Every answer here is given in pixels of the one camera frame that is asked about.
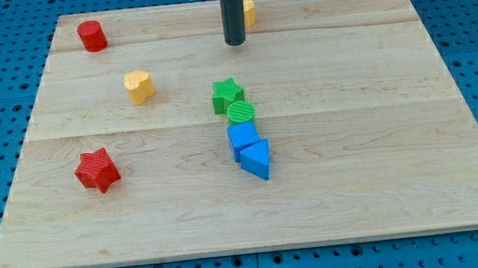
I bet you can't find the wooden board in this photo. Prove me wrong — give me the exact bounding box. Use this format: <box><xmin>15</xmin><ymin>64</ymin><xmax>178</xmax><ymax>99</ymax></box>
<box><xmin>0</xmin><ymin>0</ymin><xmax>478</xmax><ymax>268</ymax></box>

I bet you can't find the yellow block behind rod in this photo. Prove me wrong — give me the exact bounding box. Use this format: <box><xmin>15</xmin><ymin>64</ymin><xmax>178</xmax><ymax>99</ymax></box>
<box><xmin>243</xmin><ymin>0</ymin><xmax>256</xmax><ymax>29</ymax></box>

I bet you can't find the red cylinder block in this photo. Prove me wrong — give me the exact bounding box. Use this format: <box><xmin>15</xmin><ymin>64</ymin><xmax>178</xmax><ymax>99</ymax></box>
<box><xmin>77</xmin><ymin>19</ymin><xmax>108</xmax><ymax>53</ymax></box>

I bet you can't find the green cylinder block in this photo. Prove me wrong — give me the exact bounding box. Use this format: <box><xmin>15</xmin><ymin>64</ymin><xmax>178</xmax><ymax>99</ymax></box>
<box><xmin>226</xmin><ymin>100</ymin><xmax>256</xmax><ymax>125</ymax></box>

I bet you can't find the yellow heart block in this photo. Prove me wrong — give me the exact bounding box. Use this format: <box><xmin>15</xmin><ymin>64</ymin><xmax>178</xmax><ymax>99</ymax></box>
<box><xmin>123</xmin><ymin>70</ymin><xmax>156</xmax><ymax>106</ymax></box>

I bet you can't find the blue cube block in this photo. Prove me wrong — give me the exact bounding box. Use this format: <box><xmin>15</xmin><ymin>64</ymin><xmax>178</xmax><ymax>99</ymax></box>
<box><xmin>227</xmin><ymin>121</ymin><xmax>260</xmax><ymax>162</ymax></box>

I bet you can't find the green star block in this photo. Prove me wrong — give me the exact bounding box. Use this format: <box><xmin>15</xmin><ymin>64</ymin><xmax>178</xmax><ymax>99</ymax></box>
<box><xmin>212</xmin><ymin>77</ymin><xmax>245</xmax><ymax>114</ymax></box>

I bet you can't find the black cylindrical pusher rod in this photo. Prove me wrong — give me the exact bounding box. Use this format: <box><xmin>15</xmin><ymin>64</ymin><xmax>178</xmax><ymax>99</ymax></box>
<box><xmin>219</xmin><ymin>0</ymin><xmax>246</xmax><ymax>46</ymax></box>

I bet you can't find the blue triangle block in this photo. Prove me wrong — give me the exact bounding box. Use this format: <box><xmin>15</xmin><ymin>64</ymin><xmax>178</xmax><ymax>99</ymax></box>
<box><xmin>240</xmin><ymin>138</ymin><xmax>271</xmax><ymax>180</ymax></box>

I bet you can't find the red star block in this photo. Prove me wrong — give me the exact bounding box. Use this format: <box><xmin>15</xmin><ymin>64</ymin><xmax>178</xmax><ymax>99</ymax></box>
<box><xmin>74</xmin><ymin>148</ymin><xmax>122</xmax><ymax>194</ymax></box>

